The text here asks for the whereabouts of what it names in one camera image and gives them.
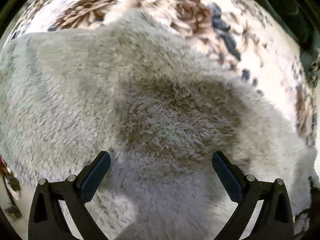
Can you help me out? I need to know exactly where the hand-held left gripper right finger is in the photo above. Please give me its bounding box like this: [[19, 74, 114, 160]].
[[211, 151, 294, 240]]

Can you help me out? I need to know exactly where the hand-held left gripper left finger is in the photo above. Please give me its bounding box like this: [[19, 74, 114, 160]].
[[28, 150, 111, 240]]

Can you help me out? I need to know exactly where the grey fluffy towel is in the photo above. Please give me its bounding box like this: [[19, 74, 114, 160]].
[[0, 9, 318, 240]]

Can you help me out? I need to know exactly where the floral printed blanket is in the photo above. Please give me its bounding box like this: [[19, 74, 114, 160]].
[[0, 0, 320, 240]]

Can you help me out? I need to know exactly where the dark green cloth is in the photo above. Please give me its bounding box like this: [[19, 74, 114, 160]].
[[246, 0, 320, 63]]

